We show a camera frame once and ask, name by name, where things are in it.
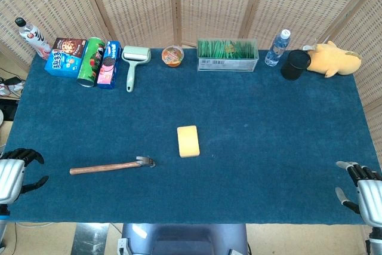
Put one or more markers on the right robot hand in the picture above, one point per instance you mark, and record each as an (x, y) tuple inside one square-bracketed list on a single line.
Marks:
[(368, 190)]

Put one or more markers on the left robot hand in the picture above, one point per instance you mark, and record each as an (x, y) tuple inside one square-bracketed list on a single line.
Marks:
[(9, 174)]

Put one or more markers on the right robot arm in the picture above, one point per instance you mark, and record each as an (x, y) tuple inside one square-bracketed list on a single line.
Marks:
[(376, 241)]

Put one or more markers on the robot base body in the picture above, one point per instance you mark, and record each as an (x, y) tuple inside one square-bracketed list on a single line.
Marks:
[(182, 238)]

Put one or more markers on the yellow sponge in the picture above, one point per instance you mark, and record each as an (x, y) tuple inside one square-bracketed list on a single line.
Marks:
[(188, 141)]

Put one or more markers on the blue snack box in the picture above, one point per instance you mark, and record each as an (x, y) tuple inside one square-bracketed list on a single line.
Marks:
[(62, 64)]

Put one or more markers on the yellow plush toy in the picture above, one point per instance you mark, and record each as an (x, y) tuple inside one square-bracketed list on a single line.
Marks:
[(332, 59)]

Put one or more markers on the black cap drink bottle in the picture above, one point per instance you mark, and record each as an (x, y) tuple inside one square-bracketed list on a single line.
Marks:
[(34, 38)]

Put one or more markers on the green chips can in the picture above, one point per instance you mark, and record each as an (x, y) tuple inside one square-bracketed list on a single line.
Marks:
[(91, 62)]

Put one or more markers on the brown cookie box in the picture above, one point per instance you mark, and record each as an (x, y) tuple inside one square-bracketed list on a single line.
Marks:
[(69, 46)]

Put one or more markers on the black cylinder cup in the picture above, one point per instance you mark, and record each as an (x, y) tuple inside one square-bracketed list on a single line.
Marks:
[(295, 64)]

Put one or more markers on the blue pink oreo box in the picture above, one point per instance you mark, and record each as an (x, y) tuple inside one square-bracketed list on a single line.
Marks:
[(109, 65)]

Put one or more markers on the green lint roller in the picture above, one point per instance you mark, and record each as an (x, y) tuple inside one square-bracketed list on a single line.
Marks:
[(133, 62)]

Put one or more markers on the clear water bottle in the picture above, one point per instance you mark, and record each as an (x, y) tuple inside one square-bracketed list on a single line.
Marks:
[(277, 49)]

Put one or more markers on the blue table mat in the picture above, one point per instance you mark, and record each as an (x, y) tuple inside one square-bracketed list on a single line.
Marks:
[(191, 147)]

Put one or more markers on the clear box of green packets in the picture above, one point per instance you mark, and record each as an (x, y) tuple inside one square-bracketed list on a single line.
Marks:
[(226, 55)]

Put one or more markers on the orange jelly cup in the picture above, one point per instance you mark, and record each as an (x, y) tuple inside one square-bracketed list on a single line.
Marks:
[(172, 55)]

